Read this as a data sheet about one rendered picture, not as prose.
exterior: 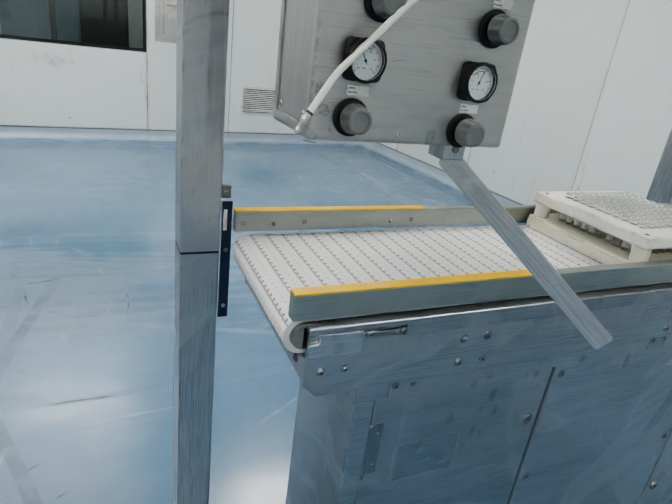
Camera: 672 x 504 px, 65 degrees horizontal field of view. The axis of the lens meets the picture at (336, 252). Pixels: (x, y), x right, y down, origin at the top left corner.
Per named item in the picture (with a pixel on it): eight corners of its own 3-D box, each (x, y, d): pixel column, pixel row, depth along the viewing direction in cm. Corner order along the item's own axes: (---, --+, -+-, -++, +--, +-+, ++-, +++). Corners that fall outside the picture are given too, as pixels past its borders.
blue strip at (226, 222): (217, 317, 86) (222, 201, 78) (217, 315, 86) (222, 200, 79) (227, 316, 86) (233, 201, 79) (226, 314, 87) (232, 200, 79)
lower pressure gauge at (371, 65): (345, 82, 44) (351, 34, 43) (339, 80, 45) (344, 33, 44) (384, 86, 46) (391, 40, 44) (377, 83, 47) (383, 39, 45)
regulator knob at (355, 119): (340, 140, 45) (347, 86, 43) (330, 134, 47) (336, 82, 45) (375, 142, 46) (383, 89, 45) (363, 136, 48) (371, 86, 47)
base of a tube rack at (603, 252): (633, 279, 83) (639, 266, 82) (525, 225, 103) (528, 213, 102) (726, 269, 93) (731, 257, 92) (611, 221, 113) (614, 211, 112)
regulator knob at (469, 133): (457, 152, 50) (467, 106, 49) (442, 146, 52) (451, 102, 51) (485, 153, 52) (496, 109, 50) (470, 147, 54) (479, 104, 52)
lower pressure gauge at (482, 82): (462, 102, 49) (471, 60, 48) (454, 100, 51) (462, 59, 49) (493, 104, 51) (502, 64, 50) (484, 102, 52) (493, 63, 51)
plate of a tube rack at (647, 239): (645, 251, 81) (649, 238, 80) (532, 200, 101) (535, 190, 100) (738, 244, 91) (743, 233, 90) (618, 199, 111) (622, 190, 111)
